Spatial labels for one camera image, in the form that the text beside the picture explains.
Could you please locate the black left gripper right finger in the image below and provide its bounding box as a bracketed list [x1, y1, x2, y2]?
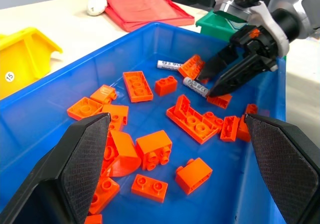
[244, 113, 320, 224]

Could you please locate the white egg-shaped object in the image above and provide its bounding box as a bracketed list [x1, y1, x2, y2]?
[86, 0, 109, 17]

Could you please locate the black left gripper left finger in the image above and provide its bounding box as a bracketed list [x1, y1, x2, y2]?
[0, 112, 112, 224]

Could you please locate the blue plastic bin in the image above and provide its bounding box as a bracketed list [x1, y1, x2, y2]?
[0, 22, 287, 224]

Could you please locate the green plastic bin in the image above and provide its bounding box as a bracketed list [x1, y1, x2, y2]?
[195, 9, 251, 43]

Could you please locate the orange curved building brick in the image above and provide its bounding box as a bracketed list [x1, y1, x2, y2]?
[109, 129, 142, 178]

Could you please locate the yellow plastic bin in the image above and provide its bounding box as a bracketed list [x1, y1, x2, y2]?
[0, 27, 64, 101]

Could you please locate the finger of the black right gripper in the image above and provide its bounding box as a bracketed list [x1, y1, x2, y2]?
[206, 55, 272, 98]
[199, 44, 247, 82]

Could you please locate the orange large angled brick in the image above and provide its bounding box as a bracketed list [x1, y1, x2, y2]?
[165, 94, 219, 145]

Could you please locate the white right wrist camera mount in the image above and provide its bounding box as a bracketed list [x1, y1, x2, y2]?
[214, 0, 291, 58]

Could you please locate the red plastic lid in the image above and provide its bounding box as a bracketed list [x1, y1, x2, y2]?
[93, 0, 196, 33]

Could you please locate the orange small building brick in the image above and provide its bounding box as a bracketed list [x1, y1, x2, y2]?
[154, 75, 179, 97]

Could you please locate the grey AA battery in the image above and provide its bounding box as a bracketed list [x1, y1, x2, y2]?
[182, 76, 210, 98]
[156, 59, 185, 72]

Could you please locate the orange long building brick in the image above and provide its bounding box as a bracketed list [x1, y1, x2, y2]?
[122, 70, 154, 103]

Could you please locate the orange flat building brick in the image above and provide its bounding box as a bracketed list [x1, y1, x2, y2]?
[130, 173, 169, 204]

